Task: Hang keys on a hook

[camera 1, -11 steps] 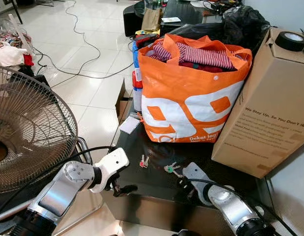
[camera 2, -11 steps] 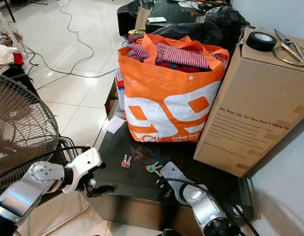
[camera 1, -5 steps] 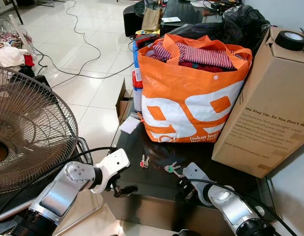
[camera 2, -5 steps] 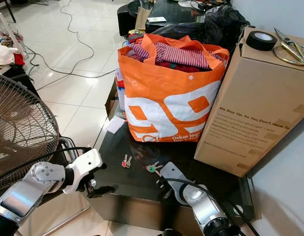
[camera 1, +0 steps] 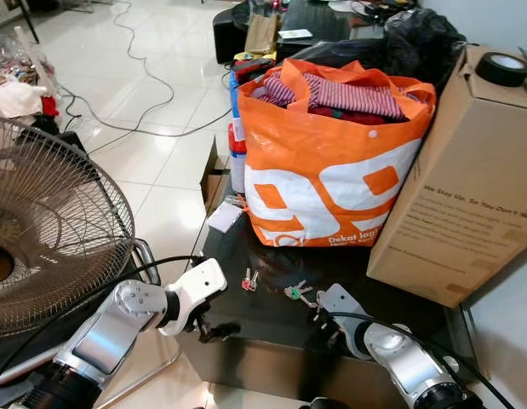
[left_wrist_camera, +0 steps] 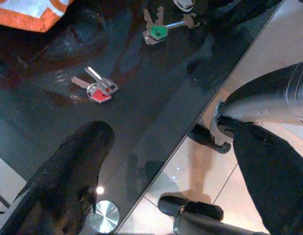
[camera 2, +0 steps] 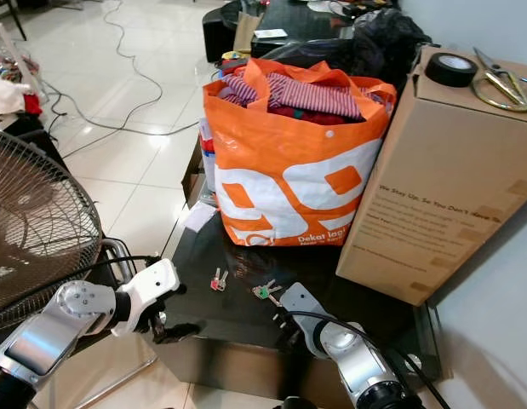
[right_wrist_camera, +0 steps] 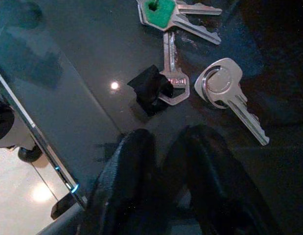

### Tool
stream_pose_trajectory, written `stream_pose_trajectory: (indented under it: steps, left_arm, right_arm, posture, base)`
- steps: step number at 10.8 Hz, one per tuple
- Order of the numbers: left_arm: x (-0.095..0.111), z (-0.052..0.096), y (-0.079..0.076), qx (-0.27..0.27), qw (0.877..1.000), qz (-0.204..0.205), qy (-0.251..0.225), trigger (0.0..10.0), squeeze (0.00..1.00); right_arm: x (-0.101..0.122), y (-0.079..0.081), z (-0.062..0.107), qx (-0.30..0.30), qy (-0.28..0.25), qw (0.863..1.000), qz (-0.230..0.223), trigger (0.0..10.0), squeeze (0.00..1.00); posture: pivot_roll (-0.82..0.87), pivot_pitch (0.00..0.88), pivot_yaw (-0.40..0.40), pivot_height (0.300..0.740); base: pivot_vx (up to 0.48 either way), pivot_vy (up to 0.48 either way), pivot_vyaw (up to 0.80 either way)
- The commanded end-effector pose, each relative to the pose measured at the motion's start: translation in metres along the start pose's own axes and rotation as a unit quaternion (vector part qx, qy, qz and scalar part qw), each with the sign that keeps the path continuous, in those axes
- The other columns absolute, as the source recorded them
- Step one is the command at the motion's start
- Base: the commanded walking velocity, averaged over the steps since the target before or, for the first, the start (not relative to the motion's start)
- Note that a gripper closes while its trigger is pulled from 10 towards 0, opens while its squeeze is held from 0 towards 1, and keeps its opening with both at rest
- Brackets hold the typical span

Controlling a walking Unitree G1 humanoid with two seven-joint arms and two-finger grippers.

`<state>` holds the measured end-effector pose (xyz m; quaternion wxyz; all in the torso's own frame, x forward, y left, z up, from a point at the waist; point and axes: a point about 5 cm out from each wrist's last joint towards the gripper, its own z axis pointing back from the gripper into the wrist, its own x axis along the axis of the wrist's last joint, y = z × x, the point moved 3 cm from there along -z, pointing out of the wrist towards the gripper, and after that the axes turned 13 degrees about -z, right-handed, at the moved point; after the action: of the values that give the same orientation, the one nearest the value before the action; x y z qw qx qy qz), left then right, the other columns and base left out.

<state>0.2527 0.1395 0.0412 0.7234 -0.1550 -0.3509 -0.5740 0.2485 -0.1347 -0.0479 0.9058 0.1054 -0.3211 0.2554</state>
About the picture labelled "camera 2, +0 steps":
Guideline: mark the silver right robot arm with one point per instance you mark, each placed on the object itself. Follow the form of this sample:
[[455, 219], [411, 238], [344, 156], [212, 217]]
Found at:
[[361, 366]]

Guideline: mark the black plastic rubbish bag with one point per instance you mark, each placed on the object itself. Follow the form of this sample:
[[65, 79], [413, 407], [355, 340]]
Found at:
[[386, 43]]

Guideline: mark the red white striped cloth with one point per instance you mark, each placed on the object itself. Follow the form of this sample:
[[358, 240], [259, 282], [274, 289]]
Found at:
[[310, 95]]

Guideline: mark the white paper tag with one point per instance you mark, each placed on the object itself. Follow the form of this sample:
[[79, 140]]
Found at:
[[199, 217]]

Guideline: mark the small open cardboard box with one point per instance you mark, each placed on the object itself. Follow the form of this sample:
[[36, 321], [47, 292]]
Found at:
[[193, 179]]

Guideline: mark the brown paper bag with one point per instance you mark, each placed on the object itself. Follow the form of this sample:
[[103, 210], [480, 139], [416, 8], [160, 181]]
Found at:
[[247, 34]]

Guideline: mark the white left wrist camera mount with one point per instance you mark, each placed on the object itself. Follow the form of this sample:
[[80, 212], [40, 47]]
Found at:
[[152, 283]]

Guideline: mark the clear plastic bag of items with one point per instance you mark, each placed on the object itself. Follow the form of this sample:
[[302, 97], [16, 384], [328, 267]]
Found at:
[[14, 66]]

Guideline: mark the keys with green cap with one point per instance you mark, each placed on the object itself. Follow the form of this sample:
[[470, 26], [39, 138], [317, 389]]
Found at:
[[265, 291]]

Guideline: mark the chrome tube frame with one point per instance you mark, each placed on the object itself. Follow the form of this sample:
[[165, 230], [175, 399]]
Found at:
[[118, 254]]

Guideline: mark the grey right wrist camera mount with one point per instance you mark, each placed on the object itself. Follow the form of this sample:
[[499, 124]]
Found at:
[[301, 300]]

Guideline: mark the black tape roll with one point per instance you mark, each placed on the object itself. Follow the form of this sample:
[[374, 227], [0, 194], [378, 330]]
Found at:
[[451, 70]]

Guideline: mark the white crumpled cloth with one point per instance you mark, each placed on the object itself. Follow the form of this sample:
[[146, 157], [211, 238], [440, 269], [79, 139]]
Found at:
[[6, 96]]

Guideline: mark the brown cardboard box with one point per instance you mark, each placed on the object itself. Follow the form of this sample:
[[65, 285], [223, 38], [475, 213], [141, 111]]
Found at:
[[442, 187]]

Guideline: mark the orange and white shopping bag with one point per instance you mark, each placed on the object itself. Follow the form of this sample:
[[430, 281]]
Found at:
[[297, 170]]

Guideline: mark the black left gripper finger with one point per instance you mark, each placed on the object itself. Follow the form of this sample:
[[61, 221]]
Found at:
[[180, 331]]

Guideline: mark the keys with red cap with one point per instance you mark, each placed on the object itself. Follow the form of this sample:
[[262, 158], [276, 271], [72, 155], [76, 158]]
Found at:
[[219, 279]]

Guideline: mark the black leather stool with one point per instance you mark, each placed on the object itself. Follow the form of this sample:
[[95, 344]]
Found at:
[[217, 34]]

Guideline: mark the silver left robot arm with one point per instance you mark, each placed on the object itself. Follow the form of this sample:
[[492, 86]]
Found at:
[[54, 332]]

